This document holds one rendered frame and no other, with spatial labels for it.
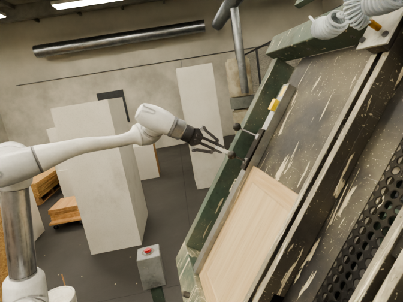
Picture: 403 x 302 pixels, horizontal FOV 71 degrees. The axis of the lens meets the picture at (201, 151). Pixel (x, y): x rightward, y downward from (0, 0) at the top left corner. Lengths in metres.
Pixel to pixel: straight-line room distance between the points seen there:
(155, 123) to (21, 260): 0.76
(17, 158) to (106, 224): 2.56
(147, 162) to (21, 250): 4.82
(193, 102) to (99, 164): 1.99
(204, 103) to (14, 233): 3.75
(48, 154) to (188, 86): 3.71
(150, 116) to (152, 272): 0.83
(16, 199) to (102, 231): 2.40
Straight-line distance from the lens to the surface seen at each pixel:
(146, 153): 5.97
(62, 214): 4.80
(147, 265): 1.58
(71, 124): 3.33
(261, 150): 1.27
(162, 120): 1.17
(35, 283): 1.43
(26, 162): 1.09
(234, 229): 1.22
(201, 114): 4.66
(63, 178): 5.39
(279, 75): 1.54
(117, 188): 3.38
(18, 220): 1.32
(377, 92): 0.86
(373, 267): 0.64
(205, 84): 4.66
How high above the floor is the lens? 1.73
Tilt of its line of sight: 13 degrees down
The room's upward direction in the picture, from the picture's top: 10 degrees counter-clockwise
